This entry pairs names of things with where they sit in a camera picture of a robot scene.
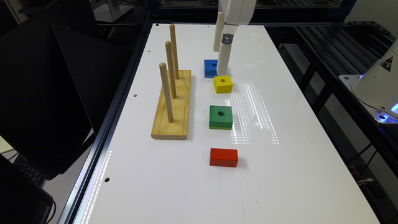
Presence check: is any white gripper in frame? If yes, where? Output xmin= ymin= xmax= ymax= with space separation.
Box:
xmin=213 ymin=0 xmax=257 ymax=76

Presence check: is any green square block with hole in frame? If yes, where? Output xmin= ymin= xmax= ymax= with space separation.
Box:
xmin=209 ymin=105 xmax=233 ymax=130

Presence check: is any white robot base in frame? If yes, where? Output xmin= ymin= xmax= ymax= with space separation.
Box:
xmin=339 ymin=42 xmax=397 ymax=125

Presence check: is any blue square block with hole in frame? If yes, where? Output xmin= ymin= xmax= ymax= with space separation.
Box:
xmin=204 ymin=60 xmax=218 ymax=78

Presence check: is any yellow square block with hole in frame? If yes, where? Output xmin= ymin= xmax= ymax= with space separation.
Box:
xmin=213 ymin=75 xmax=233 ymax=94

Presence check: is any red rectangular block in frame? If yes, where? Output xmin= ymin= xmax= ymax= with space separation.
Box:
xmin=210 ymin=148 xmax=239 ymax=167

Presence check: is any far wooden peg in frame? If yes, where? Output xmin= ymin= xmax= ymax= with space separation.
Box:
xmin=169 ymin=24 xmax=179 ymax=80

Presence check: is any wooden peg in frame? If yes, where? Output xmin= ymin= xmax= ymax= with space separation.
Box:
xmin=165 ymin=41 xmax=177 ymax=99
xmin=169 ymin=24 xmax=179 ymax=80
xmin=159 ymin=62 xmax=174 ymax=123

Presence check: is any middle wooden peg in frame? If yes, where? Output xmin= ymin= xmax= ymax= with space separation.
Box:
xmin=165 ymin=41 xmax=177 ymax=99

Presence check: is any near wooden peg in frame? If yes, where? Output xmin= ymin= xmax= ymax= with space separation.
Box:
xmin=159 ymin=62 xmax=174 ymax=123

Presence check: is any monitor stand in background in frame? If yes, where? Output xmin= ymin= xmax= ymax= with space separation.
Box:
xmin=93 ymin=0 xmax=134 ymax=22

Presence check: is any wooden peg base board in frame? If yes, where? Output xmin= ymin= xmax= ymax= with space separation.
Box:
xmin=151 ymin=70 xmax=191 ymax=140

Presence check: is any large black monitor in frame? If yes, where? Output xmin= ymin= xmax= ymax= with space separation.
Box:
xmin=1 ymin=24 xmax=131 ymax=180

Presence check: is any black keyboard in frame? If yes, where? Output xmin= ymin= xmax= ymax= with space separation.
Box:
xmin=13 ymin=154 xmax=44 ymax=187

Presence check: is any black aluminium frame rail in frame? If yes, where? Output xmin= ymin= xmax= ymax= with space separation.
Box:
xmin=266 ymin=24 xmax=397 ymax=174

